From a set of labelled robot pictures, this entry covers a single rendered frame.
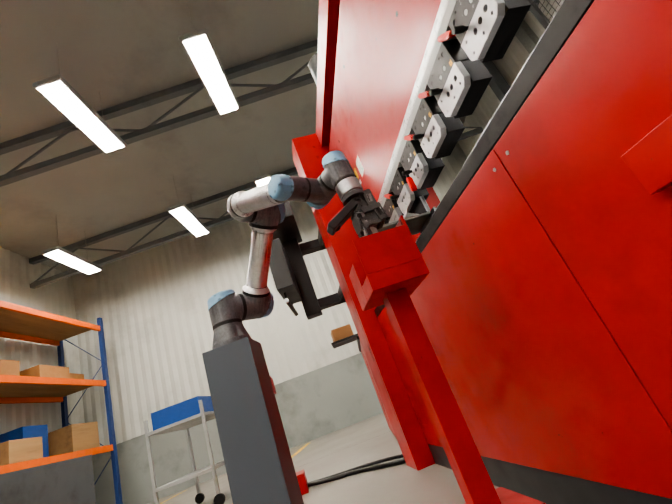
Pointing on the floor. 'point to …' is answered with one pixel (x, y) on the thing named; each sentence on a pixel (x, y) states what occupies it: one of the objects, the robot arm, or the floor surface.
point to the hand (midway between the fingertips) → (376, 256)
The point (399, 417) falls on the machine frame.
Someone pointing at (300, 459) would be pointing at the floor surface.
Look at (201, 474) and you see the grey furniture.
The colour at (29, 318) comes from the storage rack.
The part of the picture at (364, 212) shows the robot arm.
